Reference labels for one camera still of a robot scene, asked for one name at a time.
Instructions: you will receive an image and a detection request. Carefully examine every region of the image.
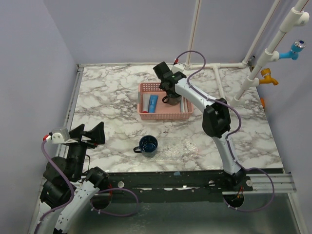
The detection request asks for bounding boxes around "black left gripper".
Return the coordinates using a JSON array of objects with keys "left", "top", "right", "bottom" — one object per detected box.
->
[{"left": 66, "top": 121, "right": 106, "bottom": 179}]

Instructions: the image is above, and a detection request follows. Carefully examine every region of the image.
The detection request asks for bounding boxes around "dark green mug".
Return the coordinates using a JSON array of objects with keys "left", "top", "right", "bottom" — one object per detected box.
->
[{"left": 162, "top": 94, "right": 181, "bottom": 106}]

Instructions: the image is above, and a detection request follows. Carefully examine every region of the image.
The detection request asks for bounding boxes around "dark blue mug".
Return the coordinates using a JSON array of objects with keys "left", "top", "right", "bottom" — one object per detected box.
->
[{"left": 133, "top": 135, "right": 158, "bottom": 158}]

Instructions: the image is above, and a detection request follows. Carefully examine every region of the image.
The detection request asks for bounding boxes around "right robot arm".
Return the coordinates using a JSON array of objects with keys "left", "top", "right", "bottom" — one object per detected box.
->
[{"left": 153, "top": 62, "right": 246, "bottom": 191}]

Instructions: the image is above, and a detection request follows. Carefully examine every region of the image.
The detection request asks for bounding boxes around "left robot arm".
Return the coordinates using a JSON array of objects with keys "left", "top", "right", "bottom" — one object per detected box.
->
[{"left": 29, "top": 122, "right": 110, "bottom": 234}]

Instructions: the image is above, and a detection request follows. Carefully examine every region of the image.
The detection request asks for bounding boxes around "grey toothbrush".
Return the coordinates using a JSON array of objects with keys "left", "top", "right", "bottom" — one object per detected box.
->
[{"left": 180, "top": 97, "right": 185, "bottom": 113}]

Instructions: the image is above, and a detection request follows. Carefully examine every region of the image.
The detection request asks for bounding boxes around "blue toothpaste tube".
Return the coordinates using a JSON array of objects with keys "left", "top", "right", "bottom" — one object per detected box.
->
[{"left": 149, "top": 95, "right": 158, "bottom": 113}]

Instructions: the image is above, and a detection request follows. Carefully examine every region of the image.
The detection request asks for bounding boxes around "white toothbrush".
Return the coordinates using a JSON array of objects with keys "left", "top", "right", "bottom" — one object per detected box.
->
[{"left": 183, "top": 98, "right": 189, "bottom": 113}]

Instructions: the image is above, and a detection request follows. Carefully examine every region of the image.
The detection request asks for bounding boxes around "yellow faucet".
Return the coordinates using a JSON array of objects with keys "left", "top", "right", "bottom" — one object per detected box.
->
[{"left": 259, "top": 68, "right": 278, "bottom": 85}]

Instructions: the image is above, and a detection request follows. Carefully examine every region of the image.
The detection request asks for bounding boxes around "blue faucet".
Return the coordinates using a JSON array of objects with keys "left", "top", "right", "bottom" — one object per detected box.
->
[{"left": 279, "top": 39, "right": 306, "bottom": 60}]

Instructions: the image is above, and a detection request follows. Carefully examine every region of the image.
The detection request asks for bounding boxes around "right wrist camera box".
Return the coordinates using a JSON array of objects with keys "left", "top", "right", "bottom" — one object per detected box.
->
[{"left": 171, "top": 63, "right": 185, "bottom": 74}]

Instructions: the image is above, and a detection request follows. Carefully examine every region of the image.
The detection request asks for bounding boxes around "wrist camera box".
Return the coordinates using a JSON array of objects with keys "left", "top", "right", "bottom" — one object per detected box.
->
[
  {"left": 43, "top": 127, "right": 77, "bottom": 144},
  {"left": 171, "top": 63, "right": 185, "bottom": 74}
]

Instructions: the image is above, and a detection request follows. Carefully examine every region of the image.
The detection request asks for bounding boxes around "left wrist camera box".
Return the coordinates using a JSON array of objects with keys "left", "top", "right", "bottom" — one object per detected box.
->
[{"left": 43, "top": 127, "right": 77, "bottom": 144}]

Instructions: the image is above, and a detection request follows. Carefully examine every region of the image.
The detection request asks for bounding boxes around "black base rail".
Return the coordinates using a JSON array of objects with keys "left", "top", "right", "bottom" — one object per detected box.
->
[{"left": 96, "top": 170, "right": 253, "bottom": 203}]

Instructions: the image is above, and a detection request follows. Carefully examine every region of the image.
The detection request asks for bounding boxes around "white pvc pipe frame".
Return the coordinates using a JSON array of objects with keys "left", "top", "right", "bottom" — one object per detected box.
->
[{"left": 186, "top": 0, "right": 310, "bottom": 107}]

